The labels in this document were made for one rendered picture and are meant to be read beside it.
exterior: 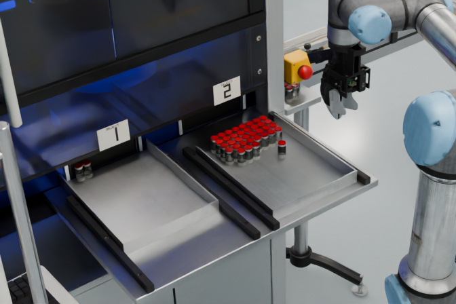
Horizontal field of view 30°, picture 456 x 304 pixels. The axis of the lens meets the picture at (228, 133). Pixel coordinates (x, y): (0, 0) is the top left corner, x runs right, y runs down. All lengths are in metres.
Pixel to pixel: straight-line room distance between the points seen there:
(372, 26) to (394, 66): 2.77
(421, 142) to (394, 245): 1.91
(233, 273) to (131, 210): 0.64
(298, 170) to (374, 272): 1.09
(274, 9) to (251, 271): 0.87
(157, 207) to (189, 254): 0.19
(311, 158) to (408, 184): 1.45
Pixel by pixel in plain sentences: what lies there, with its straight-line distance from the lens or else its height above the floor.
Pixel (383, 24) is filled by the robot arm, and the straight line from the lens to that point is 1.73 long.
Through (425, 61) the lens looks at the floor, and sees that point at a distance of 4.55.
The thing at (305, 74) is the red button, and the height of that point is 1.00.
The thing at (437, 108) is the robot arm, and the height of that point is 1.43.
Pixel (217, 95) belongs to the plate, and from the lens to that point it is 2.24.
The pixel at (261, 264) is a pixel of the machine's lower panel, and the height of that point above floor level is 0.35.
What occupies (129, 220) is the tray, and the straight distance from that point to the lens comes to 2.06.
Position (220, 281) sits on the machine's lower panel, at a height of 0.37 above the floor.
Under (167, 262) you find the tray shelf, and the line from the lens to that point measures 1.93.
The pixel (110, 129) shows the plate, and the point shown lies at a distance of 2.10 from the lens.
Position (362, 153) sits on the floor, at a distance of 3.80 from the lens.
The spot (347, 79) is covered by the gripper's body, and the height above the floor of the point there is 1.23.
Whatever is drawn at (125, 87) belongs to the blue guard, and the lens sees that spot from 2.07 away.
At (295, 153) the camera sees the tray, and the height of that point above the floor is 0.88.
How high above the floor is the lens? 2.16
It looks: 33 degrees down
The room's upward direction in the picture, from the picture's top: 3 degrees counter-clockwise
